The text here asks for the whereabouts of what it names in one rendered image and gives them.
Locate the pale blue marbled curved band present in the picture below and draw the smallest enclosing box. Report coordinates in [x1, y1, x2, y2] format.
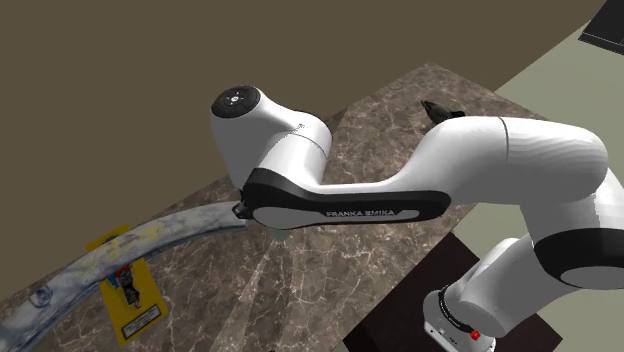
[0, 201, 250, 352]

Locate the yellow toy figure package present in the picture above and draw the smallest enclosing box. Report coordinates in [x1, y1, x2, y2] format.
[86, 223, 170, 348]

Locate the dark robot stand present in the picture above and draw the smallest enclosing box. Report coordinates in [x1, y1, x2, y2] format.
[342, 230, 565, 352]

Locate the black pointed object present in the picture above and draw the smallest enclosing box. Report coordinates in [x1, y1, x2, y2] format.
[420, 99, 467, 125]

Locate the black flat box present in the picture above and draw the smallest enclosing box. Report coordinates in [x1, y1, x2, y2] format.
[577, 0, 624, 56]

